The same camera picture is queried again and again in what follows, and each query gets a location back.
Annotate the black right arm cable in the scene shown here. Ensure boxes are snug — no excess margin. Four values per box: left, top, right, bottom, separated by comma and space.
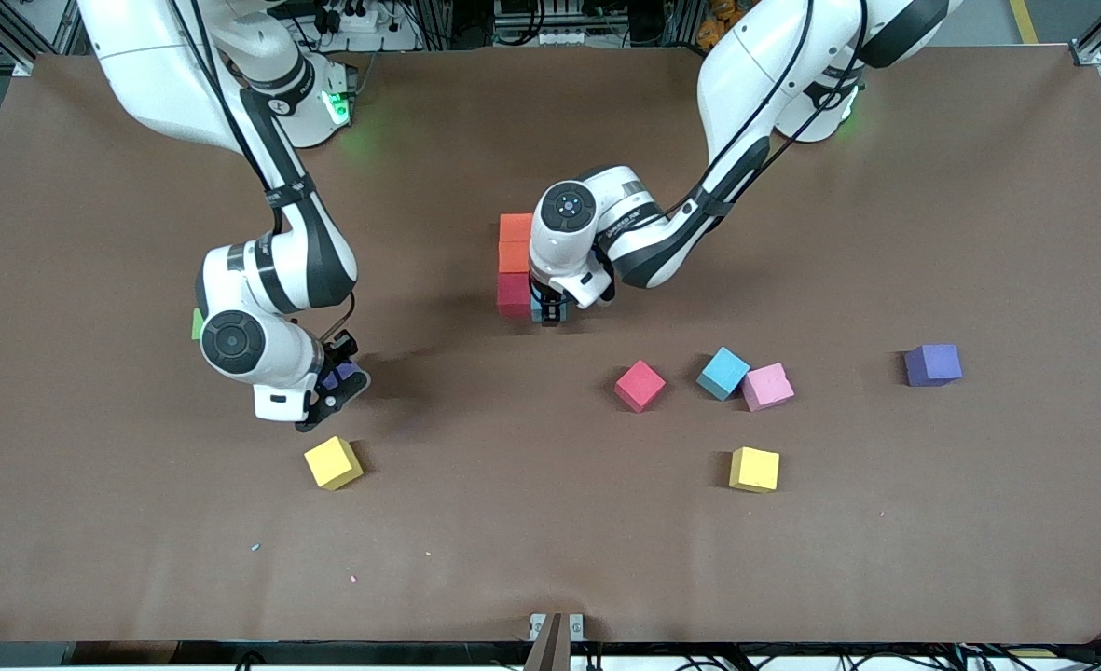
320, 294, 357, 344

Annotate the light pink foam cube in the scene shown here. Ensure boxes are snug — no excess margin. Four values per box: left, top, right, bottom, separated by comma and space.
741, 363, 796, 413

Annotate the white power strip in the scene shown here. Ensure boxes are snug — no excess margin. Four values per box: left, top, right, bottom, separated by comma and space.
312, 0, 420, 52
494, 24, 607, 48

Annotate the brown table cover sheet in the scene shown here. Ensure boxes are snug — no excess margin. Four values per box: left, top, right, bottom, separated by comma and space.
0, 47, 1101, 646

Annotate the yellow foam cube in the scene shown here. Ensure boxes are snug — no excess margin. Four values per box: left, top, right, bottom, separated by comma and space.
304, 435, 365, 491
729, 446, 781, 493

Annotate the red foam cube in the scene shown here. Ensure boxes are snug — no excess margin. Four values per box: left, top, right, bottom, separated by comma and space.
613, 360, 667, 414
497, 273, 533, 321

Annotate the brown camera stand pole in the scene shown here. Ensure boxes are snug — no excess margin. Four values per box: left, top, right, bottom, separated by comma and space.
523, 612, 572, 671

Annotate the metal table edge bracket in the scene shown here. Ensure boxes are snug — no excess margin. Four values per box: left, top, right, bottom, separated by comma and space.
529, 612, 585, 644

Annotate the black cable bundle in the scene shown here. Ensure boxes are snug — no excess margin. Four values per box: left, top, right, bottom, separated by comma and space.
671, 641, 1101, 671

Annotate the pile of orange objects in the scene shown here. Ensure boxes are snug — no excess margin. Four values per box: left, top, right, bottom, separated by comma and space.
696, 0, 749, 49

